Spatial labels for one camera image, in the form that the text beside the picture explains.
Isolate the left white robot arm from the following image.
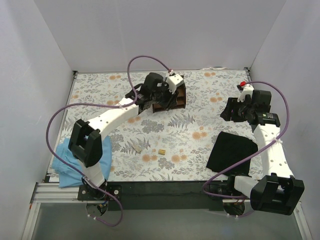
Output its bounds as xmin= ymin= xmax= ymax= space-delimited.
xmin=68 ymin=72 xmax=184 ymax=200

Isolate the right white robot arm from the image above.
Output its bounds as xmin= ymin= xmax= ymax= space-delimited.
xmin=220 ymin=90 xmax=305 ymax=215

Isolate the brown wooden desk organizer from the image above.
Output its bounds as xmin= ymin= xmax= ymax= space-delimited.
xmin=152 ymin=82 xmax=187 ymax=113

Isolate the black cloth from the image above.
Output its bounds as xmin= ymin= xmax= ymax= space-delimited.
xmin=206 ymin=131 xmax=258 ymax=173

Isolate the floral patterned table mat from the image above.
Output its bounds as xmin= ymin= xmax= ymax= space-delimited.
xmin=48 ymin=70 xmax=254 ymax=182

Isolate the small yellow eraser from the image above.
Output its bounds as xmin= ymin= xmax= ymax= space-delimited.
xmin=158 ymin=149 xmax=166 ymax=155

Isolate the light blue cloth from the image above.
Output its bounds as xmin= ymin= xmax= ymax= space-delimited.
xmin=51 ymin=136 xmax=112 ymax=188

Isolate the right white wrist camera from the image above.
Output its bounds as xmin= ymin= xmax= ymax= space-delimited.
xmin=237 ymin=81 xmax=254 ymax=103

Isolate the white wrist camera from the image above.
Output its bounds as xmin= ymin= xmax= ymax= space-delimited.
xmin=237 ymin=81 xmax=254 ymax=103
xmin=165 ymin=74 xmax=184 ymax=94

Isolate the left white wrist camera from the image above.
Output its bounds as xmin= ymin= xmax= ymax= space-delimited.
xmin=165 ymin=74 xmax=184 ymax=94

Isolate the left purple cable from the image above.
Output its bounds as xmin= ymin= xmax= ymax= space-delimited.
xmin=45 ymin=54 xmax=173 ymax=227

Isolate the purple cable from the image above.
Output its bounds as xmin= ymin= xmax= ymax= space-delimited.
xmin=45 ymin=54 xmax=173 ymax=227
xmin=202 ymin=80 xmax=290 ymax=219

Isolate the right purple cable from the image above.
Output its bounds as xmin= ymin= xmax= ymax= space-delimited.
xmin=202 ymin=80 xmax=290 ymax=219

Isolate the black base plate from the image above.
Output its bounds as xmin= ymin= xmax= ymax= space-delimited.
xmin=77 ymin=182 xmax=256 ymax=213

